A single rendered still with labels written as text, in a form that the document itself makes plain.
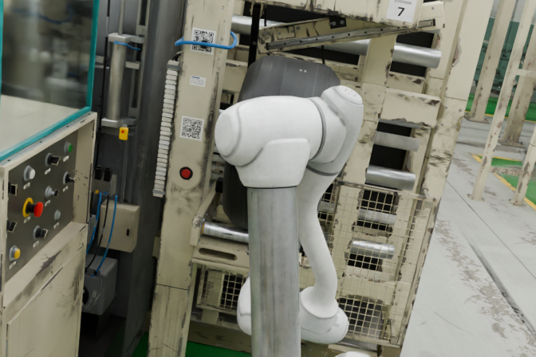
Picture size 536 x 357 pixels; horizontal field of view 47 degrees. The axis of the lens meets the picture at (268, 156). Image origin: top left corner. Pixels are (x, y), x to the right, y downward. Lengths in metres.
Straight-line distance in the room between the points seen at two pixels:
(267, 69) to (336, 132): 0.73
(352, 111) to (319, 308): 0.57
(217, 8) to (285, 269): 1.01
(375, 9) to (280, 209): 1.16
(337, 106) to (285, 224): 0.26
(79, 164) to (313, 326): 0.88
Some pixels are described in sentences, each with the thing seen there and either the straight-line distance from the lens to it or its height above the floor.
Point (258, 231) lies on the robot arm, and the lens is 1.23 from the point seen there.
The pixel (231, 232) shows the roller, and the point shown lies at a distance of 2.09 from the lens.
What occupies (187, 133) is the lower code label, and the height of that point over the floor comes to 1.20.
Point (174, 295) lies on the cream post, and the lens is 2.33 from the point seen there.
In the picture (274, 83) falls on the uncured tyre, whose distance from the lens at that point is 1.91.
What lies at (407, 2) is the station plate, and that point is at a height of 1.72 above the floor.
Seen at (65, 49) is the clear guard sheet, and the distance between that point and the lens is 1.74.
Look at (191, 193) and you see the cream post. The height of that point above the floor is 0.99.
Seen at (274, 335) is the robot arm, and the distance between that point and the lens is 1.27.
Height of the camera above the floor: 1.79
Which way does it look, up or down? 18 degrees down
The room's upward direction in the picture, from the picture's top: 10 degrees clockwise
